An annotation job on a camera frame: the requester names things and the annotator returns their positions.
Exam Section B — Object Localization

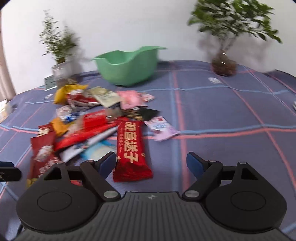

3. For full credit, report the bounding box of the dark red teapot print bag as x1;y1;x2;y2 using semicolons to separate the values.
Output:
26;131;60;188

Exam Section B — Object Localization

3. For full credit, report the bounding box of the red bar snack packet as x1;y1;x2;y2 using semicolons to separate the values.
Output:
112;118;153;182

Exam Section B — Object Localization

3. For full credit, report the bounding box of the light blue snack packet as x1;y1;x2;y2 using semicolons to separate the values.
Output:
80;140;116;161

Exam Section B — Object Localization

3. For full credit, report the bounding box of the white blue flat packet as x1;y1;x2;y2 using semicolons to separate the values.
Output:
60;128;117;163

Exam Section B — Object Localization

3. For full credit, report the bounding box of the long red snack packet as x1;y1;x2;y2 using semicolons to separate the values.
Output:
54;110;116;151

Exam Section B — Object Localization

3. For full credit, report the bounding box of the small red nut packet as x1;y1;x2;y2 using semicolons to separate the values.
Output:
37;123;54;137

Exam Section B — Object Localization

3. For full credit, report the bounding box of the orange small snack packet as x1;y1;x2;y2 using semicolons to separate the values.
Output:
50;117;70;137

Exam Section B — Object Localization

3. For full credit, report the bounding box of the lilac candy packet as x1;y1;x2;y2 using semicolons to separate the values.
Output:
144;116;180;142

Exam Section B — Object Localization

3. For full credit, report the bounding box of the clear wrapped blue candy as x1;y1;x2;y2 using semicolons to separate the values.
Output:
56;105;80;123

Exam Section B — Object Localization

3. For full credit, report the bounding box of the blue plaid tablecloth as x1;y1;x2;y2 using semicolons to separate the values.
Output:
1;61;295;240

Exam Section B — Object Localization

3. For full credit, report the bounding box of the red white snack bag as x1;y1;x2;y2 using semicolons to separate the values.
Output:
66;89;100;110

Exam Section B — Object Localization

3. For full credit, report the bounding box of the beige snack packet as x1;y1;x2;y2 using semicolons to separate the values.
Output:
89;86;121;108

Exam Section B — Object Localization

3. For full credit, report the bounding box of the black snack packet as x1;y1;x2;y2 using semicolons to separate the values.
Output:
121;106;159;121

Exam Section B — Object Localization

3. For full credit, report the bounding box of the pink snack packet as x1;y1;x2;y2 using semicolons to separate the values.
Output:
116;90;155;110

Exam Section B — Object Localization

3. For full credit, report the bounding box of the yellow chips bag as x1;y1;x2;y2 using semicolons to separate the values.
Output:
54;84;88;105

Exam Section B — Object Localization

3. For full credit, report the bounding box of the green plastic basin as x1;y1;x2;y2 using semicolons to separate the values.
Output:
92;46;166;86

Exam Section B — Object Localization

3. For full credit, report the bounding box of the bamboo plant in glass jar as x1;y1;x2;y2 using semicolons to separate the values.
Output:
39;10;78;88

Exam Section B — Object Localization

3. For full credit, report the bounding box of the leafy plant in glass vase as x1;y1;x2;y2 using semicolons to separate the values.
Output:
187;0;282;76

